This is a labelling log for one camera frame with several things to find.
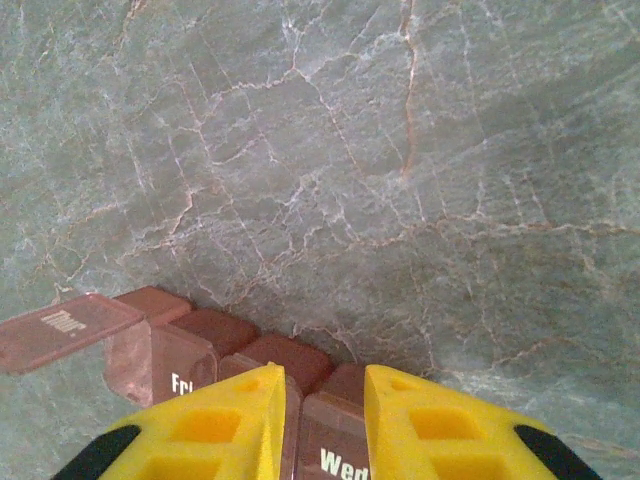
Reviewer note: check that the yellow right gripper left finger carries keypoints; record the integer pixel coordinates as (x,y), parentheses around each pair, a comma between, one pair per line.
(200,450)

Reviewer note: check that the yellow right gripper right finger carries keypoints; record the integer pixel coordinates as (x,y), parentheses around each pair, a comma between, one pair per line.
(450,450)

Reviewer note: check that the red translucent weekly pill organizer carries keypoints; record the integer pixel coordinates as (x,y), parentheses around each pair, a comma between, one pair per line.
(215,330)

